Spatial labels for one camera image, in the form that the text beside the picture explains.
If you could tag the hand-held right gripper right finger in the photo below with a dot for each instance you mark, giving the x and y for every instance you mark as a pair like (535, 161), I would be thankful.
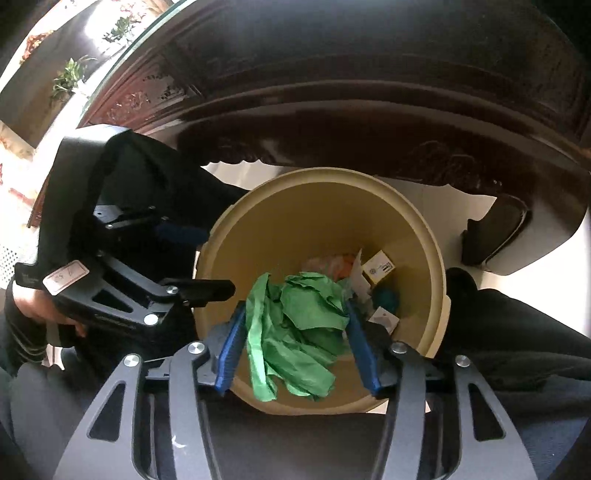
(364, 350)

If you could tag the dark round wooden table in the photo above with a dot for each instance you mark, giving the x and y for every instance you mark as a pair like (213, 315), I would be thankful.
(369, 92)

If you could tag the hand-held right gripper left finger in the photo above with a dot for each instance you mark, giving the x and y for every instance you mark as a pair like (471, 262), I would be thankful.
(231, 341)

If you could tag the orange paper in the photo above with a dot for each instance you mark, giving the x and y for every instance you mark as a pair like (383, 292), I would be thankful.
(344, 268)

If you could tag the small cardboard box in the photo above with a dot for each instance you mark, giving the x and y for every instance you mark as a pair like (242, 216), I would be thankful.
(378, 266)

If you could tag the person's left hand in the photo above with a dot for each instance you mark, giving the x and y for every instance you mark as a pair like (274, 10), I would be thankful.
(37, 304)

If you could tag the teal crumpled wrapper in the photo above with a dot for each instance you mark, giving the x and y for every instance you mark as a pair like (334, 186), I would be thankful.
(387, 299)

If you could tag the green paper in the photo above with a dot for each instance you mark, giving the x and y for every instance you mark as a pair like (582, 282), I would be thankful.
(286, 341)

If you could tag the person's left leg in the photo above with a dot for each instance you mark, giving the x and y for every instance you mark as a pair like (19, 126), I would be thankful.
(184, 194)

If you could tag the yellow plastic bin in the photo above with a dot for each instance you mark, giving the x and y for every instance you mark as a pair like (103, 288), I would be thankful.
(300, 221)

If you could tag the small white packet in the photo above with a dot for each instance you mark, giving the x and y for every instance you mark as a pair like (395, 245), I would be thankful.
(385, 319)

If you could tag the person's leg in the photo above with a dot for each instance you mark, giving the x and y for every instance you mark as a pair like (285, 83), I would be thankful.
(184, 194)
(508, 346)

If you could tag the white paper scrap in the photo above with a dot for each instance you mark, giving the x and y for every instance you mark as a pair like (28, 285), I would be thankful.
(359, 281)

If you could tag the green potted plant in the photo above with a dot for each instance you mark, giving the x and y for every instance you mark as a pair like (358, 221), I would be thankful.
(122, 30)
(69, 78)

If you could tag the person's left forearm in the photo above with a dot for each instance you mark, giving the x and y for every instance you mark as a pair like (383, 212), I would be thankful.
(23, 344)

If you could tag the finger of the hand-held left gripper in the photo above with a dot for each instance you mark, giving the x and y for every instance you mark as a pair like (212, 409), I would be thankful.
(207, 290)
(180, 233)

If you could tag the person's right leg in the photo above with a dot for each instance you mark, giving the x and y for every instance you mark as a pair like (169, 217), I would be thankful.
(508, 346)

